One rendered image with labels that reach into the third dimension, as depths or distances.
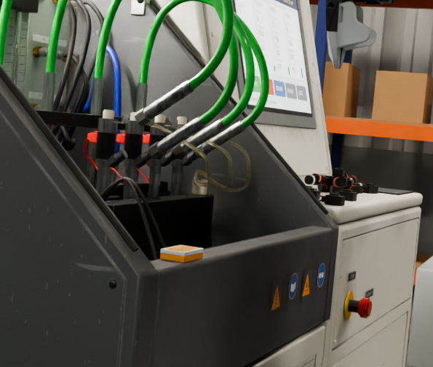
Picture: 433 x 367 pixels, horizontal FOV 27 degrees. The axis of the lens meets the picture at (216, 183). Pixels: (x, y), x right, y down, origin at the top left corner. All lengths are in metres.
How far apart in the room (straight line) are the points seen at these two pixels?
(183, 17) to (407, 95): 4.90
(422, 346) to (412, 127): 5.52
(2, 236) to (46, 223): 0.06
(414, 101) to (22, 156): 5.62
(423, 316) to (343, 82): 5.80
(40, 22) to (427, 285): 1.01
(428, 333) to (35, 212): 0.41
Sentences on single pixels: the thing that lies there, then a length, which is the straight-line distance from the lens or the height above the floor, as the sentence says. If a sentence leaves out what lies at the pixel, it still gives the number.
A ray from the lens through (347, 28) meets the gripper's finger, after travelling 1.30.
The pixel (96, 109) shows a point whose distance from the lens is 1.51.
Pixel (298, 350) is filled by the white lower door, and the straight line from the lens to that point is 1.43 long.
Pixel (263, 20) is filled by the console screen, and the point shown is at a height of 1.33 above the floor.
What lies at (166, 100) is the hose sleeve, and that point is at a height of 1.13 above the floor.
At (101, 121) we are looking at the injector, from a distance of 1.31.
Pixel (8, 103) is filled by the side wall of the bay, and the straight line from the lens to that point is 0.99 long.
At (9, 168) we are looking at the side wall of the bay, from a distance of 0.98.
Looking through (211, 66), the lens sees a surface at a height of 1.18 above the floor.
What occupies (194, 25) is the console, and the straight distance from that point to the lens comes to 1.66.
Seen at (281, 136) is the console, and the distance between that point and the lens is 1.96.
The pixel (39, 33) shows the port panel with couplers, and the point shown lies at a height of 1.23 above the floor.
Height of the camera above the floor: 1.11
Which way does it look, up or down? 4 degrees down
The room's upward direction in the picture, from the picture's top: 5 degrees clockwise
